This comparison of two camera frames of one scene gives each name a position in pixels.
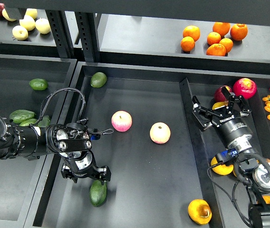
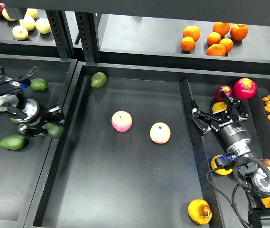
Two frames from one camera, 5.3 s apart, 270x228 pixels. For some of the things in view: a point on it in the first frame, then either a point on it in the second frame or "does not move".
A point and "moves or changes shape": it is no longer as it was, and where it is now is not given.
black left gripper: [82, 164] -> [32, 121]
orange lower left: [187, 43] does not move
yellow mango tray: [199, 211] does not move
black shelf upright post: [87, 28] does not move
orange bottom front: [216, 49] does not move
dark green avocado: [97, 193] moves or changes shape
